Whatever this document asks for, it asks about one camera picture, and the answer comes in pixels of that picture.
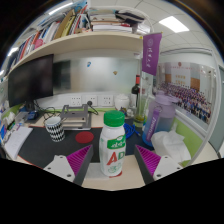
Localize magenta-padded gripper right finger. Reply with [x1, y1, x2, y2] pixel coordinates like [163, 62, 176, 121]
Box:
[133, 144, 183, 186]

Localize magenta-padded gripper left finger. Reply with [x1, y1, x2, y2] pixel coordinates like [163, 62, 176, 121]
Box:
[43, 144, 96, 187]

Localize white green-capped drink bottle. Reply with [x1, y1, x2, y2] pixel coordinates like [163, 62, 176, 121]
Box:
[98, 110, 127, 178]

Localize purple translucent water jug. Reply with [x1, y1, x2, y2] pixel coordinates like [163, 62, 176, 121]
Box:
[142, 91, 179, 148]

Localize white paper sheet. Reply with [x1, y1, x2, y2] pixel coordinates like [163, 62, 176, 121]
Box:
[87, 162, 103, 180]

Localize white crumpled tissue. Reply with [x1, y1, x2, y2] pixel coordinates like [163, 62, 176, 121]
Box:
[150, 129, 183, 164]

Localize flat round red coaster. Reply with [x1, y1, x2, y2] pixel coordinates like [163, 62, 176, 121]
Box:
[75, 130, 95, 145]

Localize black-white checkered mug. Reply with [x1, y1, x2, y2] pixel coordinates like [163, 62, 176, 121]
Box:
[43, 115, 66, 143]

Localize black desk mat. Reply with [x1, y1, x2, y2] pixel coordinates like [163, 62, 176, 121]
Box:
[18, 125, 148, 169]

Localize green glass vase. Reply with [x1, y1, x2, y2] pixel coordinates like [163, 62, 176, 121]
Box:
[134, 96, 149, 129]

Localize grey metal laptop stand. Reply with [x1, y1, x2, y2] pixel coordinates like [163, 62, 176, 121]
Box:
[59, 103, 93, 131]

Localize small blue device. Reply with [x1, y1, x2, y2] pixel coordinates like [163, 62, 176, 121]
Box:
[26, 110, 38, 121]

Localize white ceramic teapot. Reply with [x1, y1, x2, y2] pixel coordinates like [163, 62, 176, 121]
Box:
[114, 93, 130, 112]

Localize dark wine bottle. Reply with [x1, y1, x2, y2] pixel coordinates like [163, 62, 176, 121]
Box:
[131, 74, 142, 108]

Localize group photo poster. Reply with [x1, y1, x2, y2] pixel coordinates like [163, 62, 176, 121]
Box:
[156, 61, 214, 124]

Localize black computer monitor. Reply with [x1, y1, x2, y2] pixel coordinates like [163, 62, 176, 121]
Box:
[7, 53, 55, 108]

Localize purple pennant flag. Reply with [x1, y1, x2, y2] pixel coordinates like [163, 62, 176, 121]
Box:
[141, 32, 163, 77]

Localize shelf unit with books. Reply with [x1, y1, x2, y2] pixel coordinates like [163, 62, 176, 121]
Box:
[3, 0, 153, 73]

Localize blue coiled cable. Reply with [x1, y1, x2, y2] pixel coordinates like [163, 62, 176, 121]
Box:
[123, 123, 143, 139]

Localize black cable bundle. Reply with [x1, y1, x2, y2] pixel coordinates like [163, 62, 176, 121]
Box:
[33, 101, 59, 122]

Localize white wall socket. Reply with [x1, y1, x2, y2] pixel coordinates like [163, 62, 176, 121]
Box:
[84, 95, 98, 107]
[69, 95, 83, 107]
[100, 94, 114, 107]

